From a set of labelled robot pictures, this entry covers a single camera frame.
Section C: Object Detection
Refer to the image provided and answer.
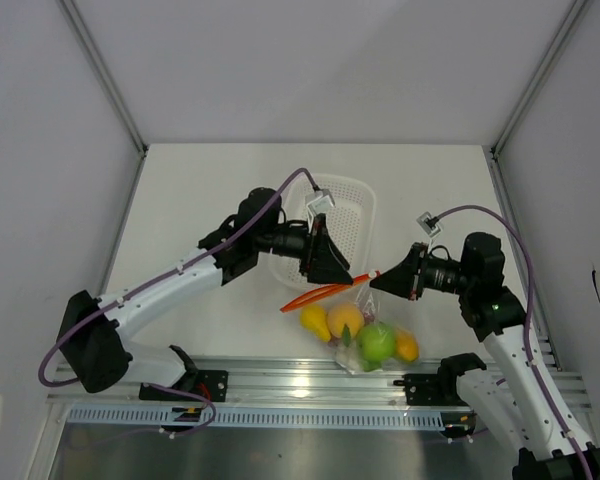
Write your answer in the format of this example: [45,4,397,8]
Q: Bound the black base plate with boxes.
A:
[393,373,468,407]
[139,370,229,403]

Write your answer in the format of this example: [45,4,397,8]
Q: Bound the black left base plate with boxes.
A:
[139,370,229,403]

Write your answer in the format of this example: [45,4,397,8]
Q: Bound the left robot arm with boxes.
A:
[57,187,353,400]

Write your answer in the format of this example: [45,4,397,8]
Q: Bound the yellow bell pepper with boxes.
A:
[300,304,331,343]

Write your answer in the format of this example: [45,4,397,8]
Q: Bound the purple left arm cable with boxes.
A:
[38,168,326,441]

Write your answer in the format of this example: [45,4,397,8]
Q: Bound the left aluminium frame post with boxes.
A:
[56,0,148,157]

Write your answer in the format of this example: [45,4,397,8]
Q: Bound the yellow green mango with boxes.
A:
[395,330,419,363]

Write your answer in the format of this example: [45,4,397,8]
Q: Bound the white cauliflower with leaves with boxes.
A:
[334,345,382,374]

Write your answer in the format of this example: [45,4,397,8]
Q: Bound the aluminium mounting rail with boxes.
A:
[46,338,592,413]

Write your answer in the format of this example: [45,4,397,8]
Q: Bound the red grape bunch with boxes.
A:
[329,305,375,347]

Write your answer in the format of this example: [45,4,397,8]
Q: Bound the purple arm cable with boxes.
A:
[427,204,600,480]
[38,168,326,441]

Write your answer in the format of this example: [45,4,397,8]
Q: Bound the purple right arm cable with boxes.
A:
[427,204,600,480]

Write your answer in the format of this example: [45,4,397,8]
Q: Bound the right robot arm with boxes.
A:
[370,232,600,479]

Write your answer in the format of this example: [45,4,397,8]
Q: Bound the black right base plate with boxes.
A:
[393,373,468,407]

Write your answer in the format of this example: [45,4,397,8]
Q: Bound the right aluminium frame post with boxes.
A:
[490,0,594,162]

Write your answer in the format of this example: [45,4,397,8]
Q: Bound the white slotted cable duct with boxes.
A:
[67,404,445,432]

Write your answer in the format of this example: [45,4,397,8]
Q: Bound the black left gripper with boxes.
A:
[255,213,353,285]

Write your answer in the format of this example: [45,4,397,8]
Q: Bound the aluminium frame post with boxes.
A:
[56,0,148,157]
[490,0,594,162]

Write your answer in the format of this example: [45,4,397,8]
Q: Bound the orange peach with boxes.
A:
[327,303,365,338]

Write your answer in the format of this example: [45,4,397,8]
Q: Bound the clear orange zip bag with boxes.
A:
[280,270,420,374]

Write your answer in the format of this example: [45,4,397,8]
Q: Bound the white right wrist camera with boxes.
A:
[416,211,442,239]

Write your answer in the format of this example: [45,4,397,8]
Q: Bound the white perforated plastic basket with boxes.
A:
[268,174,376,291]

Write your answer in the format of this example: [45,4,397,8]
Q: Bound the green apple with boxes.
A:
[356,323,396,363]

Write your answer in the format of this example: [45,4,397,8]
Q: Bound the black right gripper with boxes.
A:
[369,243,474,301]

